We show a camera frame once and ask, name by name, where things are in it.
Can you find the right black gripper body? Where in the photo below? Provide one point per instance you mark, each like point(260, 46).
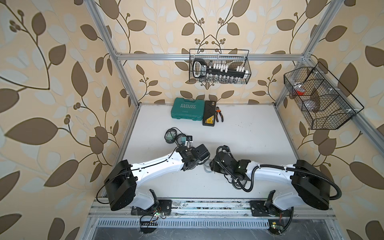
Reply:
point(217, 168)

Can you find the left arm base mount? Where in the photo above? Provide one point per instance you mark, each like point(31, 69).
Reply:
point(156, 208)

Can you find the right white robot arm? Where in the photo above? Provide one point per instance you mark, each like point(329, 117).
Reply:
point(304, 184)

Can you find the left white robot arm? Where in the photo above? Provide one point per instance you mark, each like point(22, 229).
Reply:
point(124, 179)

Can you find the wire basket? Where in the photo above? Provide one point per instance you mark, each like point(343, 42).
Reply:
point(329, 103)
point(225, 55)

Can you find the red item in basket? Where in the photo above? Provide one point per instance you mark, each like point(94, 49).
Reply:
point(299, 90)

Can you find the orange black pliers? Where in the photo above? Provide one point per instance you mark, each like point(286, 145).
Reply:
point(219, 115)

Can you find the aluminium front rail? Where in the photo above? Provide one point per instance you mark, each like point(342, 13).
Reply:
point(213, 208)

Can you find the back wire basket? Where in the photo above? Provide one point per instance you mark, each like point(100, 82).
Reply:
point(225, 55)

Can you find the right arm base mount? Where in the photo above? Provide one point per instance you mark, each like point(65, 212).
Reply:
point(264, 208)

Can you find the green plastic tool case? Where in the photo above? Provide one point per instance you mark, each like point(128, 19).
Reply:
point(188, 109)

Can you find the black yellow-label case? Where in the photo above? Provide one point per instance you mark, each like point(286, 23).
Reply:
point(209, 113)

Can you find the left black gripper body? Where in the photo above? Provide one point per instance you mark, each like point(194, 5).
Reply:
point(195, 164)

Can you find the black socket set holder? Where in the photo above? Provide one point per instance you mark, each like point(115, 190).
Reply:
point(200, 69)

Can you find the right wire basket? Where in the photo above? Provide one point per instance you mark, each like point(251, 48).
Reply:
point(329, 103)

